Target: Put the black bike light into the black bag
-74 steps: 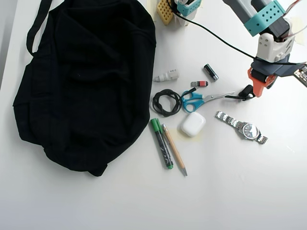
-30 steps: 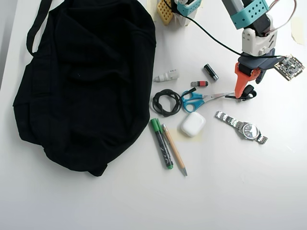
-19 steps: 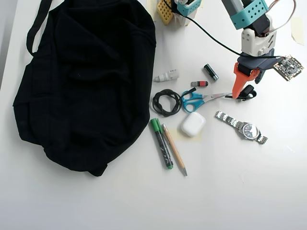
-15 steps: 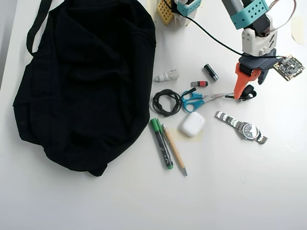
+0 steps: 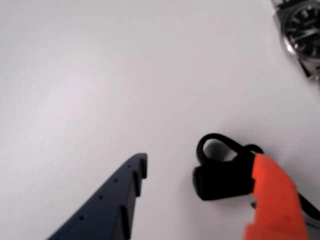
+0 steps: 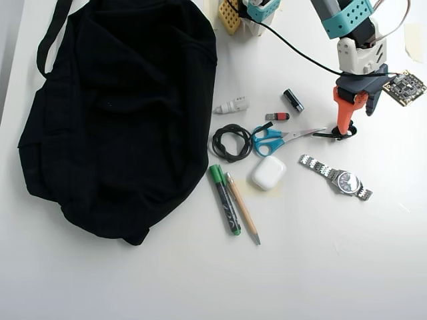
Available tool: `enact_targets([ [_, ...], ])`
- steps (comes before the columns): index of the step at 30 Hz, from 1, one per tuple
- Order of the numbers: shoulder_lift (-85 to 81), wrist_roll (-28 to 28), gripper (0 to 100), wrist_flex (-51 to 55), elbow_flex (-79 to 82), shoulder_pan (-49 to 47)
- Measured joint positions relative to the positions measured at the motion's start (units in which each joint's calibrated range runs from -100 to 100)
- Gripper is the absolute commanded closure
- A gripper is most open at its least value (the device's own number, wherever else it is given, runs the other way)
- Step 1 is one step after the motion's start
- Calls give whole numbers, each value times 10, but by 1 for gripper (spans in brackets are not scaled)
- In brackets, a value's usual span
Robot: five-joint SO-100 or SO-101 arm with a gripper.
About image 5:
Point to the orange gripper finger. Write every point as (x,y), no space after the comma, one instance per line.
(275,207)

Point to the silver wristwatch with dark dial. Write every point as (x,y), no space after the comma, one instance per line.
(300,32)

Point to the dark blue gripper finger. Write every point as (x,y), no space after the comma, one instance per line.
(110,200)

